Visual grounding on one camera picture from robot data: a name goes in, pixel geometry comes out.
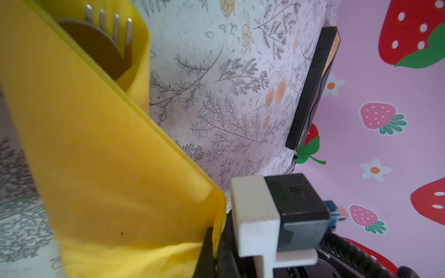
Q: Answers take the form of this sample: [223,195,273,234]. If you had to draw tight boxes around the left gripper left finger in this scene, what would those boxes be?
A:
[192,227,216,278]

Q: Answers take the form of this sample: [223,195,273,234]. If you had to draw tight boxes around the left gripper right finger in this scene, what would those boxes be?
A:
[216,212,240,278]

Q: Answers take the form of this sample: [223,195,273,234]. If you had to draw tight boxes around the yellow paper napkin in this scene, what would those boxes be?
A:
[1,1,226,278]

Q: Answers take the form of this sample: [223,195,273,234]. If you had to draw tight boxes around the black handled spoon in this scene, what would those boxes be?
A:
[58,19,125,80]

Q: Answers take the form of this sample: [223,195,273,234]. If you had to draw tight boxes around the black handled fork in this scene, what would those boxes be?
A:
[85,3,133,71]

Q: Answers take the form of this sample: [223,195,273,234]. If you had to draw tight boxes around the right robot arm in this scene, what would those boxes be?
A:
[274,232,419,278]

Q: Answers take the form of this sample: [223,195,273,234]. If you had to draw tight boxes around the black box yellow label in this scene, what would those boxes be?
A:
[286,26,341,151]

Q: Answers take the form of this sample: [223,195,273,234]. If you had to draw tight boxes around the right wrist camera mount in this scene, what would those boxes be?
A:
[229,174,348,278]

